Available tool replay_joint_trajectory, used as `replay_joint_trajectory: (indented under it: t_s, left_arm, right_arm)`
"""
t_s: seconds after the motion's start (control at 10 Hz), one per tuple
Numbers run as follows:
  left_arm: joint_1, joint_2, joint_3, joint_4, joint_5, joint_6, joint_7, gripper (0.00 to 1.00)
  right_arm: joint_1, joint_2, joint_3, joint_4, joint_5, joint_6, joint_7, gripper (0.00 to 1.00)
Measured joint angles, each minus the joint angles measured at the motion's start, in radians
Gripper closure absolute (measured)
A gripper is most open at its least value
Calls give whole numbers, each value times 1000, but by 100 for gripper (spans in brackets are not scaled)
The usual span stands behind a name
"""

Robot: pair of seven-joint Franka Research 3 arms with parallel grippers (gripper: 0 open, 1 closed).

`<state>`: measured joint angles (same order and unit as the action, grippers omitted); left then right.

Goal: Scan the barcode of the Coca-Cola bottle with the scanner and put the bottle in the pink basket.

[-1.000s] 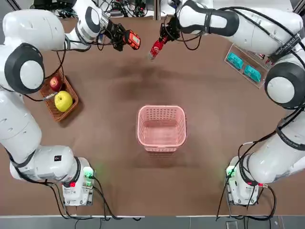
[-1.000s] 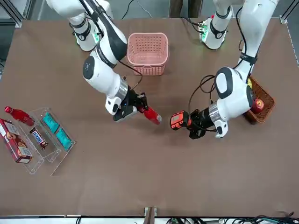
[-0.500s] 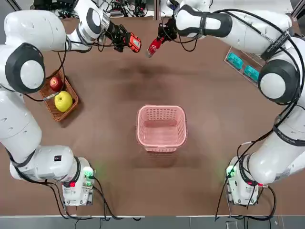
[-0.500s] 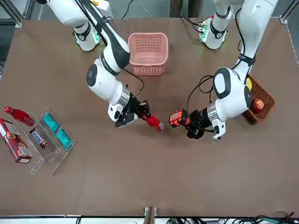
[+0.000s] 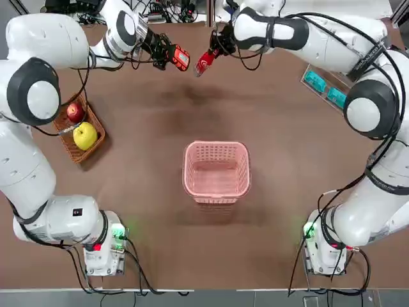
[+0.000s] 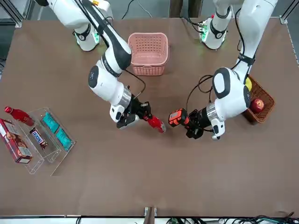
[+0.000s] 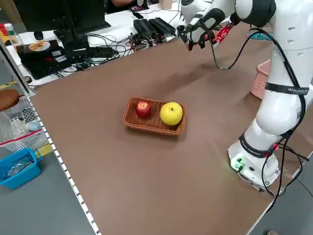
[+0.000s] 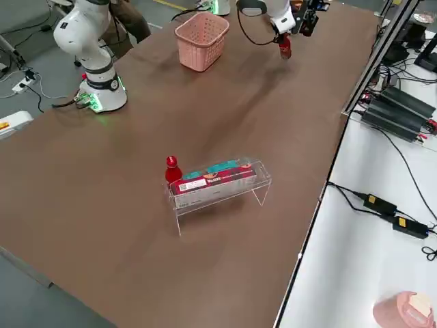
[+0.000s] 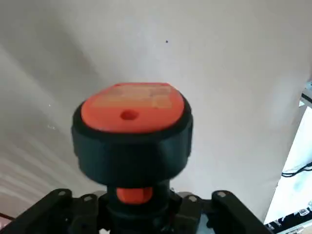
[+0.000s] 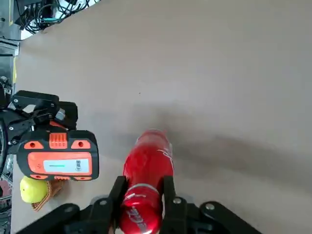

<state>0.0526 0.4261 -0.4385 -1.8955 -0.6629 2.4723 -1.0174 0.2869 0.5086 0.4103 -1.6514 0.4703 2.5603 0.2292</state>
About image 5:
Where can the red apple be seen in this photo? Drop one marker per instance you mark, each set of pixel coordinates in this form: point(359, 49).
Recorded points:
point(75, 112)

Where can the brown wicker tray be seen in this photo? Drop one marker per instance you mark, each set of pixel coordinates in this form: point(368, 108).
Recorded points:
point(80, 156)

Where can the teal snack packet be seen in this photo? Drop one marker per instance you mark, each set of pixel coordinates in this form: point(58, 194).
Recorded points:
point(336, 97)
point(314, 81)

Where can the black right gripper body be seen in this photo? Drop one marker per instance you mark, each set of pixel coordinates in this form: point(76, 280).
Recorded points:
point(228, 40)

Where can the yellow apple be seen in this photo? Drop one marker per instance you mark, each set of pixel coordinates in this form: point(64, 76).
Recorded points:
point(85, 136)

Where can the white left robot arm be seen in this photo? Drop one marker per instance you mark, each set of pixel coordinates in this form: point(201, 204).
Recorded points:
point(32, 160)

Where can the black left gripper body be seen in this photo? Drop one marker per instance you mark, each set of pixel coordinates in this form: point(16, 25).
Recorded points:
point(153, 46)

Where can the clear acrylic shelf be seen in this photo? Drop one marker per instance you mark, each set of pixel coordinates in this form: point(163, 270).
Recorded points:
point(334, 81)

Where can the pink plastic basket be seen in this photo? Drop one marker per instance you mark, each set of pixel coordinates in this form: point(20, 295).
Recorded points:
point(217, 188)

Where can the red Coca-Cola bottle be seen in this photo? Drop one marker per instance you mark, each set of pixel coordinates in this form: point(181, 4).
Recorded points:
point(204, 64)

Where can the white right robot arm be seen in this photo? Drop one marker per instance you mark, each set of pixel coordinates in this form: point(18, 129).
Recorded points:
point(377, 192)

